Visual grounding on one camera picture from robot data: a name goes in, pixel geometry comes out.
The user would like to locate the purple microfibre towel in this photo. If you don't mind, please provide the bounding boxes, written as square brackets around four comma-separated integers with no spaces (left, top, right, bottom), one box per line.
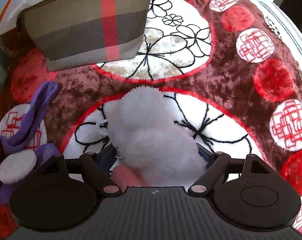
[0,81,60,205]

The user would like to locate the white round cotton pad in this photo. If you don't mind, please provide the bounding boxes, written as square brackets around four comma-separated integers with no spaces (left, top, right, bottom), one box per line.
[0,149,37,184]

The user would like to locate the white plush toy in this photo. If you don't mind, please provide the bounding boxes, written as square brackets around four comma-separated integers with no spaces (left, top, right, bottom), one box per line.
[104,87,207,190]

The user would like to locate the grey plaid zipper pouch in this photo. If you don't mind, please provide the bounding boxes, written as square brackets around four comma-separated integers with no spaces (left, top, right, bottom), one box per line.
[16,0,150,72]

